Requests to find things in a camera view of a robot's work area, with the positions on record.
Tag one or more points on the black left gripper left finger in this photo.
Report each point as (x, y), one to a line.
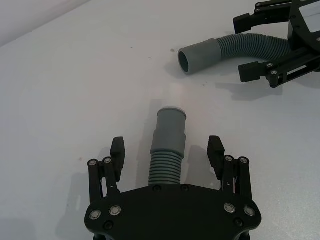
(117, 152)

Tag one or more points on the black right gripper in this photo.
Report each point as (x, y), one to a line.
(303, 40)

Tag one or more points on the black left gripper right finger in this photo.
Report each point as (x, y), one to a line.
(215, 152)

